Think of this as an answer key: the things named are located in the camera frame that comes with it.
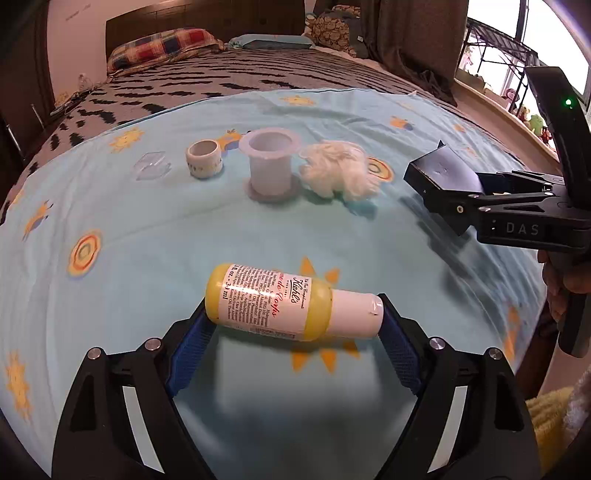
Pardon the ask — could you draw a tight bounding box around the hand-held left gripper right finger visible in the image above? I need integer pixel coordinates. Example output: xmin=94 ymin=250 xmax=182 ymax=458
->
xmin=374 ymin=293 xmax=542 ymax=480

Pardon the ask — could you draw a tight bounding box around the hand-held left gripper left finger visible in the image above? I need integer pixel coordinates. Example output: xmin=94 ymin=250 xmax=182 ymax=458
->
xmin=52 ymin=300 xmax=218 ymax=480

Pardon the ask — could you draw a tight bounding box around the white plastic cup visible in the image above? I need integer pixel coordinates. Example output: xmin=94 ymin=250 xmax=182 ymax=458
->
xmin=238 ymin=128 xmax=301 ymax=203

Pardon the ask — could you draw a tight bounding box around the grey black striped blanket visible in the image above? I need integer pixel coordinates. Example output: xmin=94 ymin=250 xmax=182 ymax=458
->
xmin=0 ymin=46 xmax=528 ymax=224

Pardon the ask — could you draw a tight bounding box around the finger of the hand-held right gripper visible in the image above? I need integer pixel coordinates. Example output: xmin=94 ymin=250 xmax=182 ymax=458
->
xmin=475 ymin=170 xmax=563 ymax=191
xmin=427 ymin=188 xmax=561 ymax=238

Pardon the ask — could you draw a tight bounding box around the metal frame chair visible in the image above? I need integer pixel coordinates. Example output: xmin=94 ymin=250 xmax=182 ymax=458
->
xmin=0 ymin=104 xmax=48 ymax=163

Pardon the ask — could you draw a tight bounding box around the yellow rug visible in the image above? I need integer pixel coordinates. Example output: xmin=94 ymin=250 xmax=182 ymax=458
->
xmin=525 ymin=378 xmax=591 ymax=463

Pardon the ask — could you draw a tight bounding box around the dark wooden headboard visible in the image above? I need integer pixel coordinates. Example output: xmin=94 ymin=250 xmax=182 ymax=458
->
xmin=105 ymin=0 xmax=307 ymax=48

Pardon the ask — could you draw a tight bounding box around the brown window curtain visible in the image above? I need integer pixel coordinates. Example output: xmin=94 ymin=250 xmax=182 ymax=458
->
xmin=360 ymin=0 xmax=470 ymax=108

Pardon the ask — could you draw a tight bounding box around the white tape roll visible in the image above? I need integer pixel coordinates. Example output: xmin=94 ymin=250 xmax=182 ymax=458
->
xmin=187 ymin=140 xmax=225 ymax=179

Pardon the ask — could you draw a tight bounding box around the brown wardrobe curtain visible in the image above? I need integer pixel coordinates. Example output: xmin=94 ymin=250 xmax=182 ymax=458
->
xmin=0 ymin=0 xmax=52 ymax=121

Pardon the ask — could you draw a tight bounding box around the brown patterned cushion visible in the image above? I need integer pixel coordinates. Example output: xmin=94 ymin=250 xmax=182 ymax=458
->
xmin=307 ymin=6 xmax=366 ymax=59

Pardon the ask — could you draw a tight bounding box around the clear plastic piece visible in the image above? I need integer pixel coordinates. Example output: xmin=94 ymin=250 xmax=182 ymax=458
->
xmin=130 ymin=150 xmax=173 ymax=182

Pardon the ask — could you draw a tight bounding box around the black metal rack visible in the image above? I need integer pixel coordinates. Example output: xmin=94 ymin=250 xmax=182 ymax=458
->
xmin=462 ymin=17 xmax=542 ymax=101

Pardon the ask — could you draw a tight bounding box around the teal pillow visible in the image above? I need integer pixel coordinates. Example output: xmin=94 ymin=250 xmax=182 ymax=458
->
xmin=228 ymin=34 xmax=317 ymax=51

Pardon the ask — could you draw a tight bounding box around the person's right hand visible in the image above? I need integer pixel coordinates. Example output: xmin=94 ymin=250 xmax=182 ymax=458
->
xmin=537 ymin=250 xmax=591 ymax=334

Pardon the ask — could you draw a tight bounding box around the yellow lotion bottle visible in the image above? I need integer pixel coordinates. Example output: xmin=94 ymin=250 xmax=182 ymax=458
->
xmin=204 ymin=263 xmax=384 ymax=343

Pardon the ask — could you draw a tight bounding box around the light blue printed sheet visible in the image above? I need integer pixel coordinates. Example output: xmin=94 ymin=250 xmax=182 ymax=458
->
xmin=0 ymin=88 xmax=551 ymax=480

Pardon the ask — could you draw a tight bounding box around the white fluffy ball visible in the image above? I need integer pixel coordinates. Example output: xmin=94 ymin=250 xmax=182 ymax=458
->
xmin=300 ymin=141 xmax=382 ymax=202

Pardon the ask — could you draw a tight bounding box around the plaid pillow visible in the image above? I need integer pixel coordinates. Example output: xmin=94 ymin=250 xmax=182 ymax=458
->
xmin=106 ymin=28 xmax=227 ymax=77

